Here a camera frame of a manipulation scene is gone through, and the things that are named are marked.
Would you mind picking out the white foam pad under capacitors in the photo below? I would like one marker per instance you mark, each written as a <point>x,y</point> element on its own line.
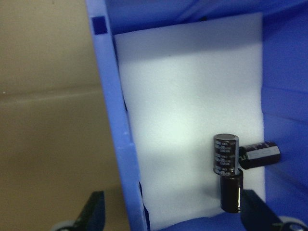
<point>180,96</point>

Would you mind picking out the black cylindrical capacitor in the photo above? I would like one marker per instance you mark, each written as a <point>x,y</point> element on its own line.
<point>225,154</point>
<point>261,155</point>
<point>231,195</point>

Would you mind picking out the blue bin with capacitors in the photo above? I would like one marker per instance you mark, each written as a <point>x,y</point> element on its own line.
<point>110,96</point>

